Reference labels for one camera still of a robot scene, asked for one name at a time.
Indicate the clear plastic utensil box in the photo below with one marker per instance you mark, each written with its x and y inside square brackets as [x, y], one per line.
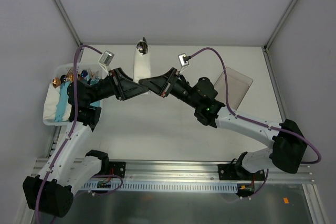
[238, 85]

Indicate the orange tape piece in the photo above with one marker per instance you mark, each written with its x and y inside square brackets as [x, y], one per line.
[285, 200]

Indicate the light blue rolled napkin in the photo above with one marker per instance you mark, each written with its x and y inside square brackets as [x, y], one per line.
[63, 108]

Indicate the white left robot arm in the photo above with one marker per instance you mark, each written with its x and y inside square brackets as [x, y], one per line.
[53, 189]

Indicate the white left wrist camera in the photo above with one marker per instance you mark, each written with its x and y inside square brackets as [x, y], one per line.
[106, 58]

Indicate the white plastic basket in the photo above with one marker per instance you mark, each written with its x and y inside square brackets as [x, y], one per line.
[94, 74]

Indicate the copper spoon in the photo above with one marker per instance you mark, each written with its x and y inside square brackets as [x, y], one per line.
[56, 82]

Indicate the aluminium frame rail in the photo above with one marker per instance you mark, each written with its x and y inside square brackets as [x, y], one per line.
[201, 172]

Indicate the wooden handled spoon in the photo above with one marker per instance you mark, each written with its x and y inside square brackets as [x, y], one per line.
[142, 47]

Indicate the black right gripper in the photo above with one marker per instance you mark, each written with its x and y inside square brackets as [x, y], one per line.
[168, 82]

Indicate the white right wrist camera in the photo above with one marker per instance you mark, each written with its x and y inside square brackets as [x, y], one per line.
[184, 60]

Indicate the white rolled napkin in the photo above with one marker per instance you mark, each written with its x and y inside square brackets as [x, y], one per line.
[51, 101]

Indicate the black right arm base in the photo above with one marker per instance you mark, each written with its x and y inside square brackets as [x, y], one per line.
[235, 171]

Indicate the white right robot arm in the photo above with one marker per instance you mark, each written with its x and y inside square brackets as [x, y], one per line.
[284, 148]

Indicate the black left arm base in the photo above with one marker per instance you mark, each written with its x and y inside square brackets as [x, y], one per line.
[110, 169]

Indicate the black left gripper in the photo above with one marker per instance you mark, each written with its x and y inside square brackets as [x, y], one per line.
[116, 84]

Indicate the white paper napkin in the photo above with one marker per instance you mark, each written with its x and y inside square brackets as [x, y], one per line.
[141, 66]

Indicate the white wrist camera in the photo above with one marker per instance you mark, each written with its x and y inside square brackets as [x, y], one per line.
[106, 58]
[184, 60]

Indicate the perforated cable duct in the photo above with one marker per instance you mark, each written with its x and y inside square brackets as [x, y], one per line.
[212, 187]

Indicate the copper fork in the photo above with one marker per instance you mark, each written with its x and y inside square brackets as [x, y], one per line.
[70, 75]

